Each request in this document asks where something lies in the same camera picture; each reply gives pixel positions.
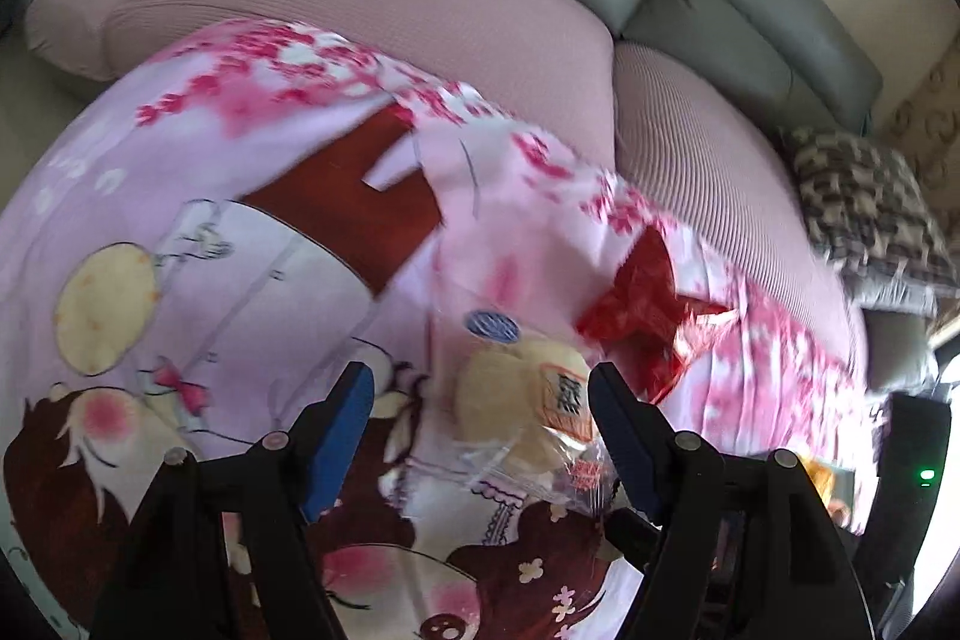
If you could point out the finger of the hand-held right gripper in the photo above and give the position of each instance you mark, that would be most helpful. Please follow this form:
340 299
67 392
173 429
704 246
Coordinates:
630 535

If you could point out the bread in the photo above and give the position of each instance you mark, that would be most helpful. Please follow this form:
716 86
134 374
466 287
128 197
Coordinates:
502 400

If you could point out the shiny red snack packet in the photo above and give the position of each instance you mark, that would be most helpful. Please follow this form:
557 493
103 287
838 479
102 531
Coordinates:
637 310

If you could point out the printed cartoon blanket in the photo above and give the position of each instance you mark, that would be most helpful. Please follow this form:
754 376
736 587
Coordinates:
225 160

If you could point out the patterned brown cushion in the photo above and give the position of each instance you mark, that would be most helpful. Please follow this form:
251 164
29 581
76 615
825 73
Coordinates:
862 205

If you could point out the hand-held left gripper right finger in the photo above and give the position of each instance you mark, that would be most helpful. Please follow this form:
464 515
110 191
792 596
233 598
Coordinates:
630 445

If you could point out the yellow snack packet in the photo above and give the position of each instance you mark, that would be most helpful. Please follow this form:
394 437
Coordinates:
819 479

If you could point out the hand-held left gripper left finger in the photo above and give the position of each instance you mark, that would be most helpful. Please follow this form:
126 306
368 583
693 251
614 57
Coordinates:
337 445

